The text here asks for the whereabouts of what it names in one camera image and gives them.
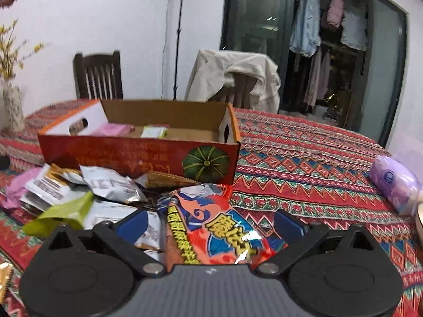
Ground brown wooden chair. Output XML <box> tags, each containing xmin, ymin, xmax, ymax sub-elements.
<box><xmin>211</xmin><ymin>73</ymin><xmax>261</xmax><ymax>109</ymax></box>

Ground orange cardboard box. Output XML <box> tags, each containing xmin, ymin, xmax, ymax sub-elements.
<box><xmin>37</xmin><ymin>99</ymin><xmax>242</xmax><ymax>185</ymax></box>

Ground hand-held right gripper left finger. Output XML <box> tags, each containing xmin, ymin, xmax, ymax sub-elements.
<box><xmin>48</xmin><ymin>209</ymin><xmax>166</xmax><ymax>278</ymax></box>

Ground studio light on stand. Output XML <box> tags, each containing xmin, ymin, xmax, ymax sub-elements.
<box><xmin>158</xmin><ymin>0</ymin><xmax>189</xmax><ymax>101</ymax></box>

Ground yellow white snack packet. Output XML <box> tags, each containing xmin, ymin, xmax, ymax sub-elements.
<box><xmin>140</xmin><ymin>125</ymin><xmax>170</xmax><ymax>138</ymax></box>

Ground yellow flower branches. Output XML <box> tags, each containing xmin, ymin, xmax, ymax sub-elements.
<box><xmin>0</xmin><ymin>20</ymin><xmax>45</xmax><ymax>81</ymax></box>

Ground large red snack bag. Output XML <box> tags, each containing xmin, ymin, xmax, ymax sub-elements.
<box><xmin>158</xmin><ymin>183</ymin><xmax>287</xmax><ymax>269</ymax></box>

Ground gold foil bag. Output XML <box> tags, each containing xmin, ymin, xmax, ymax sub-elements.
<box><xmin>325</xmin><ymin>93</ymin><xmax>351</xmax><ymax>114</ymax></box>

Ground pink hanging garment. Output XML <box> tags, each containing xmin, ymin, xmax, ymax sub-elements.
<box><xmin>322</xmin><ymin>0</ymin><xmax>346</xmax><ymax>29</ymax></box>

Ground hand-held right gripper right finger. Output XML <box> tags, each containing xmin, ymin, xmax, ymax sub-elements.
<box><xmin>254</xmin><ymin>209</ymin><xmax>376</xmax><ymax>278</ymax></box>

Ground light blue hanging shirt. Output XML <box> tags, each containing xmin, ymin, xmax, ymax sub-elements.
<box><xmin>289</xmin><ymin>0</ymin><xmax>322</xmax><ymax>57</ymax></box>

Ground dark wooden chair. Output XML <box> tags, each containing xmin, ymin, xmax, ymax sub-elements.
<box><xmin>73</xmin><ymin>50</ymin><xmax>124</xmax><ymax>100</ymax></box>

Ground patterned red tablecloth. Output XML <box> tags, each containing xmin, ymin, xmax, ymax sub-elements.
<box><xmin>0</xmin><ymin>98</ymin><xmax>423</xmax><ymax>317</ymax></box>

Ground floral ceramic vase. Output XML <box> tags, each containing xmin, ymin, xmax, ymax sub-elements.
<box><xmin>2</xmin><ymin>84</ymin><xmax>26</xmax><ymax>133</ymax></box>

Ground beige jacket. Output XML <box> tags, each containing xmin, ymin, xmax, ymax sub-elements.
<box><xmin>184</xmin><ymin>49</ymin><xmax>281</xmax><ymax>113</ymax></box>

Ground black framed sliding glass door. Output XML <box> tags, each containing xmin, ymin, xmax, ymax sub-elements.
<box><xmin>220</xmin><ymin>0</ymin><xmax>408</xmax><ymax>147</ymax></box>

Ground purple tissue pack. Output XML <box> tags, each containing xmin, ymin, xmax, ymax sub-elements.
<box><xmin>368</xmin><ymin>155</ymin><xmax>423</xmax><ymax>215</ymax></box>

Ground green snack packet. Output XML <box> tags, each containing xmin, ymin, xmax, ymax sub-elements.
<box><xmin>22</xmin><ymin>192</ymin><xmax>95</xmax><ymax>238</ymax></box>

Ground pale pink hanging clothes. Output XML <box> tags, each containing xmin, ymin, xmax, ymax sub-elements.
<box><xmin>302</xmin><ymin>44</ymin><xmax>333</xmax><ymax>106</ymax></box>

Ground gold snack packet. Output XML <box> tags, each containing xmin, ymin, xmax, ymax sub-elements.
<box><xmin>0</xmin><ymin>262</ymin><xmax>14</xmax><ymax>301</ymax></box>

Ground white hanging top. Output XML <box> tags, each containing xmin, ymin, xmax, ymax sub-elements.
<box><xmin>340</xmin><ymin>7</ymin><xmax>369</xmax><ymax>51</ymax></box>

